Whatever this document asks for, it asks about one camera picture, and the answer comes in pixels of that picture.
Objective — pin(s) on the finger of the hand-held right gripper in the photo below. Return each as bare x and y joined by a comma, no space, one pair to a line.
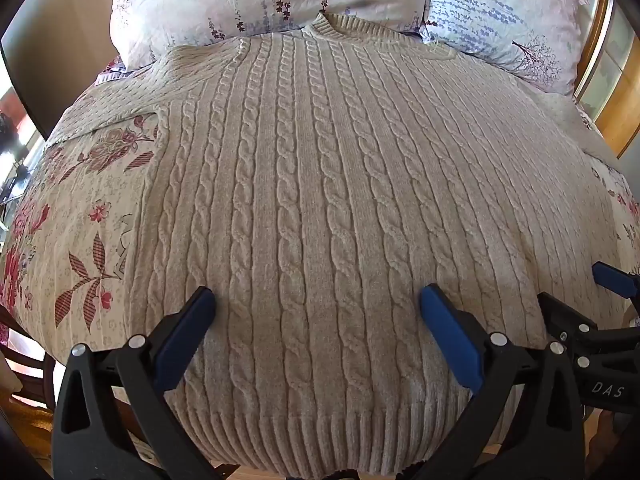
562,314
616,281

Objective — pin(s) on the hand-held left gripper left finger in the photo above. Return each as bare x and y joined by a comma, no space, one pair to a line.
182,340

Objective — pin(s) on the wooden headboard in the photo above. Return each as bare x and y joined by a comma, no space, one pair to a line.
625,125

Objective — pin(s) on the blue print floral pillow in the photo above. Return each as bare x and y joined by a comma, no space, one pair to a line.
500,10

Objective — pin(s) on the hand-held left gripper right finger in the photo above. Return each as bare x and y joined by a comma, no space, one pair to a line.
450,335

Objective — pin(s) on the floral quilted bedspread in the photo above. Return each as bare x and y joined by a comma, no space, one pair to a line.
65,210

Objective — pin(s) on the dark wooden chair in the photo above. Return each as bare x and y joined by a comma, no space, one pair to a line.
20,327

